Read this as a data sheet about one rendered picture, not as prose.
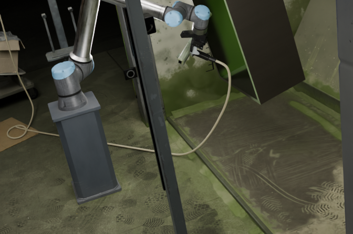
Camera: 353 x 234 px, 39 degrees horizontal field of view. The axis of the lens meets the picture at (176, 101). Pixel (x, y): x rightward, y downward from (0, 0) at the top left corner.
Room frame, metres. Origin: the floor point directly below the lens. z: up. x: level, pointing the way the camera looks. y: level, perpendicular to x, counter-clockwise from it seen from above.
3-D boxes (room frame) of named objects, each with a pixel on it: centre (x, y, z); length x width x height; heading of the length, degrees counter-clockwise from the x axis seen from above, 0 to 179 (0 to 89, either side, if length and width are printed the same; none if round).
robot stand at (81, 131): (3.02, 0.66, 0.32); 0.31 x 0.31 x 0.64; 15
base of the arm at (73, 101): (3.02, 0.66, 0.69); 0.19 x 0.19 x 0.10
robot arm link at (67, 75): (3.03, 0.66, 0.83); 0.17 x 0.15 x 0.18; 158
